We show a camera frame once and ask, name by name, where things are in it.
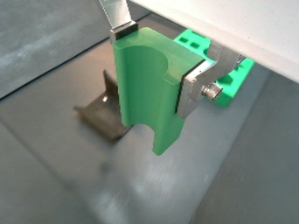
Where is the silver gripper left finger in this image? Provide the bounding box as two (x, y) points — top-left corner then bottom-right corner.
(97, 0), (137, 42)

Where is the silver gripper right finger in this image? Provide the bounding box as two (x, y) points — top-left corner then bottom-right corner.
(176, 41), (245, 119)

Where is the green arch block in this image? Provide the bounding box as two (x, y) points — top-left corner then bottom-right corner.
(113, 28), (204, 155)

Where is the green shape sorter board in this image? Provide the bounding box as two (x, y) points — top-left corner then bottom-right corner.
(173, 29), (255, 109)

